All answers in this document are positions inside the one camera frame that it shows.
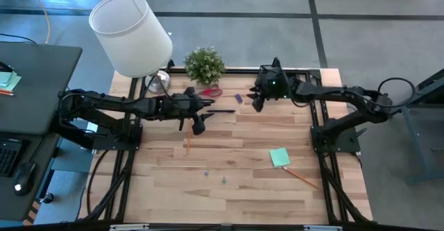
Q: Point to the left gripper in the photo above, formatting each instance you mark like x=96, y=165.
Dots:
x=180, y=106

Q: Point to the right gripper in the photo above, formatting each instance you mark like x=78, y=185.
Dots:
x=272, y=83

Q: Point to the black pen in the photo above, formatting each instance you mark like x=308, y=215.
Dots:
x=222, y=111

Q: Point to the blue rectangular eraser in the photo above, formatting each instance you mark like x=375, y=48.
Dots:
x=238, y=98

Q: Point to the orange pencil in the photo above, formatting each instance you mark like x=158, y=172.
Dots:
x=189, y=141
x=300, y=178

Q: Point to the green sticky note pad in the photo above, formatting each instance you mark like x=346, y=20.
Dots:
x=279, y=157

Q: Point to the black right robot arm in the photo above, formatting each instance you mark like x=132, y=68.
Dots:
x=347, y=95

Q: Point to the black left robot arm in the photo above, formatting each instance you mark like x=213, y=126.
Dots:
x=104, y=102

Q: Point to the black mesh desk organizer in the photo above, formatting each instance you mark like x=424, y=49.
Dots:
x=264, y=68

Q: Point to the green potted plant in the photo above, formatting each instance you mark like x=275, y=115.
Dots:
x=204, y=66

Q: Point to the white shade silver table lamp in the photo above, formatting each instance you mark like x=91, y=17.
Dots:
x=132, y=33

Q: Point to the black side desk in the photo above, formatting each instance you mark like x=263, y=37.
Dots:
x=34, y=85

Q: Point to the grey metal cart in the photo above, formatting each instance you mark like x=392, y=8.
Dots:
x=433, y=95

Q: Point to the black round knob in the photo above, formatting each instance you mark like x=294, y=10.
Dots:
x=47, y=198

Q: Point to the black computer mouse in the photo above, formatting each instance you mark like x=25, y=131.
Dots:
x=24, y=177

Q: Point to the green paper notes stack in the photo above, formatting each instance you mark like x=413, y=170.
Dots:
x=8, y=80

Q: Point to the orange black hazard tape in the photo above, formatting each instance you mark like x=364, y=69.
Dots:
x=33, y=212

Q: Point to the orange pencils on desk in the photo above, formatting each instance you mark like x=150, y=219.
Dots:
x=5, y=92

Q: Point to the black keyboard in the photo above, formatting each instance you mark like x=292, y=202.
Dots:
x=7, y=156

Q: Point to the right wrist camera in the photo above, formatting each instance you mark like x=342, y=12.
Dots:
x=258, y=105

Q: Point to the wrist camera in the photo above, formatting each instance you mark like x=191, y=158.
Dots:
x=258, y=105
x=198, y=126

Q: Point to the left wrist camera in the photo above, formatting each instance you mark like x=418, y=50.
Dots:
x=198, y=126

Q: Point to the black aluminium table frame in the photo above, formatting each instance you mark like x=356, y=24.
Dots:
x=243, y=70

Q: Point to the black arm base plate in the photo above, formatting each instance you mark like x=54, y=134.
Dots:
x=104, y=144
x=347, y=144

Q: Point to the white metal bracket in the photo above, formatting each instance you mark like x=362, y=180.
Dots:
x=129, y=227
x=322, y=228

